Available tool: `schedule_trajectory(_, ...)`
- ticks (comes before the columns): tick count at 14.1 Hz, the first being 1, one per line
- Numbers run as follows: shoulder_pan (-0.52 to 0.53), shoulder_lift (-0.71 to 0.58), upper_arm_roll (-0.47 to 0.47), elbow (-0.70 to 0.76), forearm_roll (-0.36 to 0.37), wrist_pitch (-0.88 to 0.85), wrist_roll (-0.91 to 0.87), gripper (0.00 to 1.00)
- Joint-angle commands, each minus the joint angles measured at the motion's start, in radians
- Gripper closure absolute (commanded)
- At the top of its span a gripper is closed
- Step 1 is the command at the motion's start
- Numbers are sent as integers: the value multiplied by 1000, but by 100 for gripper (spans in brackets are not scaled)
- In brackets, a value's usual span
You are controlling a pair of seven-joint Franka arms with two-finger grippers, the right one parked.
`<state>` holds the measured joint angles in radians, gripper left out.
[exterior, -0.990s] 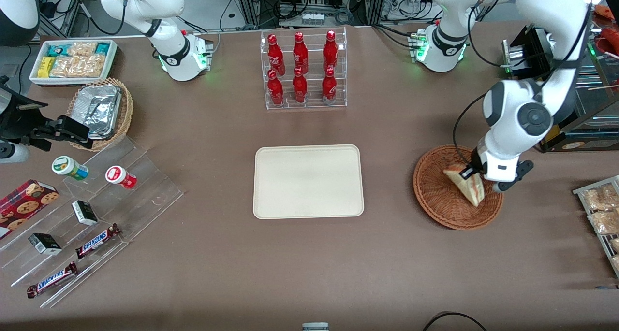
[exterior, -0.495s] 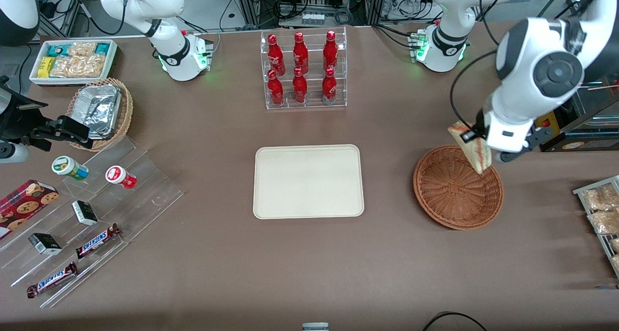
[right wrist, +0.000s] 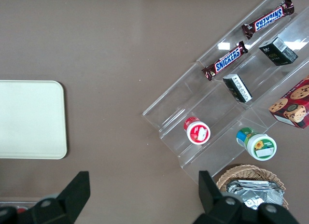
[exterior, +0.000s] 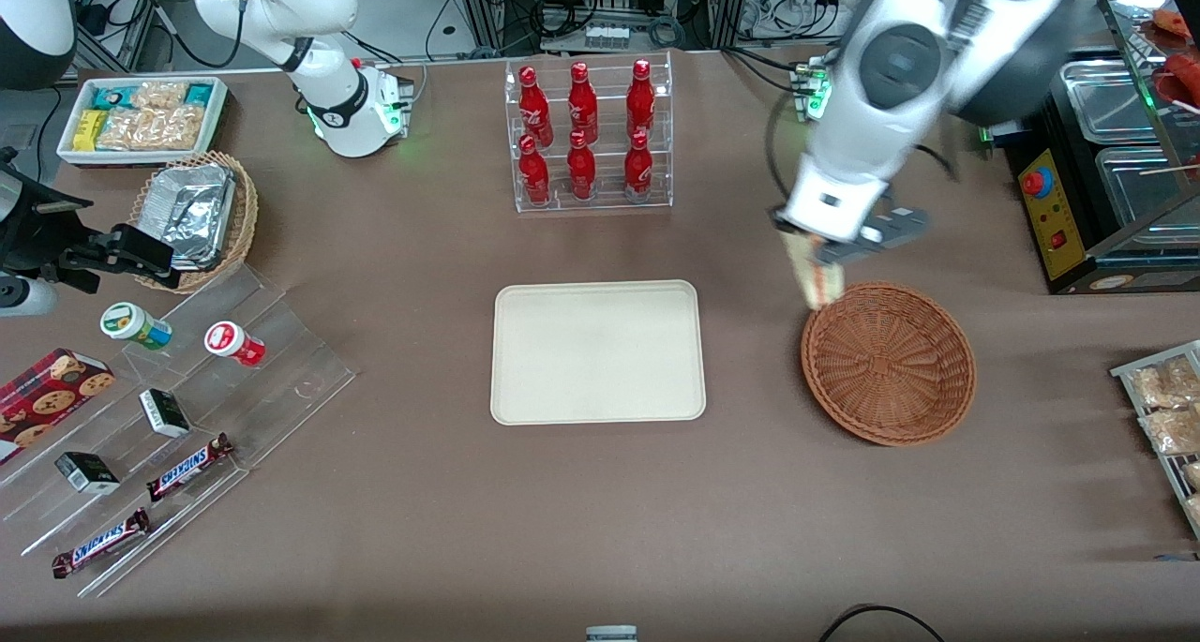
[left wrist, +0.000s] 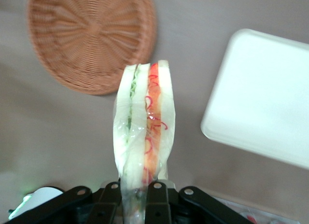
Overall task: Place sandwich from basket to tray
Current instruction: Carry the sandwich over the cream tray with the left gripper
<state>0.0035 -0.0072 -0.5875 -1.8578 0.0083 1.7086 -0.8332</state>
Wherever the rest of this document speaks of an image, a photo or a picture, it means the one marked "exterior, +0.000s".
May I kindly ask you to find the clear acrylic bottle rack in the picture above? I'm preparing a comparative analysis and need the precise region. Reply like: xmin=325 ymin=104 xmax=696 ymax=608
xmin=504 ymin=51 xmax=675 ymax=215

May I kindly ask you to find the red plaid cookie box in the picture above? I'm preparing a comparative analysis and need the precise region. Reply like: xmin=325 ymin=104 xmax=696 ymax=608
xmin=0 ymin=347 xmax=116 ymax=466

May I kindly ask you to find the red sausage food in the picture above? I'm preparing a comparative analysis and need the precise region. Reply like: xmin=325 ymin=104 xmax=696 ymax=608
xmin=1151 ymin=50 xmax=1200 ymax=105

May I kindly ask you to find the black looped cable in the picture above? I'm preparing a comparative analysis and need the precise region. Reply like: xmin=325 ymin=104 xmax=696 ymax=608
xmin=817 ymin=604 xmax=949 ymax=642

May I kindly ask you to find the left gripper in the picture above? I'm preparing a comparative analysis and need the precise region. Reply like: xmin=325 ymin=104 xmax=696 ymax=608
xmin=770 ymin=151 xmax=896 ymax=266

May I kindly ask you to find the triangular sandwich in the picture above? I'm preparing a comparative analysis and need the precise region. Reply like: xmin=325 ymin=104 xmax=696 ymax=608
xmin=784 ymin=231 xmax=847 ymax=311

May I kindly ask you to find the red soda bottle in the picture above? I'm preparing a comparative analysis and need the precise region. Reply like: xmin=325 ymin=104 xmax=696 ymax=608
xmin=625 ymin=59 xmax=657 ymax=140
xmin=567 ymin=62 xmax=600 ymax=145
xmin=518 ymin=135 xmax=552 ymax=206
xmin=518 ymin=67 xmax=554 ymax=148
xmin=566 ymin=130 xmax=598 ymax=202
xmin=623 ymin=131 xmax=655 ymax=202

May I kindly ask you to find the small black box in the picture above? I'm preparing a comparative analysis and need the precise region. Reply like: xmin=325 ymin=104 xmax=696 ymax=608
xmin=54 ymin=451 xmax=122 ymax=496
xmin=138 ymin=388 xmax=192 ymax=440

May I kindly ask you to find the brown round wicker basket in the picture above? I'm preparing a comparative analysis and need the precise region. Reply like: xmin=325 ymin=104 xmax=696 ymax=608
xmin=800 ymin=281 xmax=978 ymax=448

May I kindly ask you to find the cream rectangular tray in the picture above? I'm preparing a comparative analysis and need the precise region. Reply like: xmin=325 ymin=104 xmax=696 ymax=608
xmin=490 ymin=279 xmax=707 ymax=426

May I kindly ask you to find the clear acrylic stepped display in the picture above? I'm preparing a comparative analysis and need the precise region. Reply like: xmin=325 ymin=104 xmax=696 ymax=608
xmin=0 ymin=263 xmax=359 ymax=599

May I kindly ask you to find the tray of wrapped snacks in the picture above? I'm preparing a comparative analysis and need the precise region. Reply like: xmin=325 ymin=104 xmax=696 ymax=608
xmin=1110 ymin=339 xmax=1200 ymax=541

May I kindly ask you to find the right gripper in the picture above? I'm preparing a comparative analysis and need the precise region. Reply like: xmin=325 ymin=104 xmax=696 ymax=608
xmin=0 ymin=157 xmax=182 ymax=295

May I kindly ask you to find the red lid cup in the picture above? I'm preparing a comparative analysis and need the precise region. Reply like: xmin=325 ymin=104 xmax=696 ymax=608
xmin=204 ymin=321 xmax=267 ymax=369

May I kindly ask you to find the black heated display machine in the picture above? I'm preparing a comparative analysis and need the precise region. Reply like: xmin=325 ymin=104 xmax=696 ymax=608
xmin=980 ymin=0 xmax=1200 ymax=297

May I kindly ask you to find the large clear cracker bag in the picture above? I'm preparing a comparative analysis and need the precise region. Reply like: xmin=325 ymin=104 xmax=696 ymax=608
xmin=96 ymin=105 xmax=206 ymax=152

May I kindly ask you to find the black hanging cable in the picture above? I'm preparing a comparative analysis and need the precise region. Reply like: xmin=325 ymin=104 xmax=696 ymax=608
xmin=73 ymin=0 xmax=247 ymax=69

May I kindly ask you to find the small clear cracker bag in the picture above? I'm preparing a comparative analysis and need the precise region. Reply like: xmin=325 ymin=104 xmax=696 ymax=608
xmin=131 ymin=81 xmax=189 ymax=112

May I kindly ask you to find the tan wicker basket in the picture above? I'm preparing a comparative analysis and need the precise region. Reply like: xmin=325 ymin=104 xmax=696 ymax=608
xmin=129 ymin=150 xmax=260 ymax=295

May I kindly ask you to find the Snickers chocolate bar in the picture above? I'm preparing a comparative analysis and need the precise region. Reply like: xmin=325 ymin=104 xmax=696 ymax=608
xmin=51 ymin=507 xmax=154 ymax=580
xmin=145 ymin=432 xmax=236 ymax=503

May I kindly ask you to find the steel food pan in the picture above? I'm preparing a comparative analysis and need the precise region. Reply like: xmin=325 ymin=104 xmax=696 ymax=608
xmin=1057 ymin=58 xmax=1175 ymax=147
xmin=1094 ymin=144 xmax=1200 ymax=229

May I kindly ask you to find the silver foil container stack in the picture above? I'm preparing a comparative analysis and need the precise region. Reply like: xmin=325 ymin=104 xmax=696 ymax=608
xmin=140 ymin=163 xmax=237 ymax=272

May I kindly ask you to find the green lid cup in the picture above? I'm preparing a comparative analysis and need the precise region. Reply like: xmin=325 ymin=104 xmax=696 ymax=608
xmin=99 ymin=302 xmax=173 ymax=351

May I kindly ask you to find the white plastic snack bin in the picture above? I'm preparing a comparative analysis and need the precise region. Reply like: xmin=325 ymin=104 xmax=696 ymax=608
xmin=56 ymin=75 xmax=232 ymax=170

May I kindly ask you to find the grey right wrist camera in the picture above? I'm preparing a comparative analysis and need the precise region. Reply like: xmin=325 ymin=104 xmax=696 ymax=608
xmin=0 ymin=276 xmax=60 ymax=319

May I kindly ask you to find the yellow snack packet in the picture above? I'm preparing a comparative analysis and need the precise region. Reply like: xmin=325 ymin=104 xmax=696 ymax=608
xmin=72 ymin=109 xmax=110 ymax=153

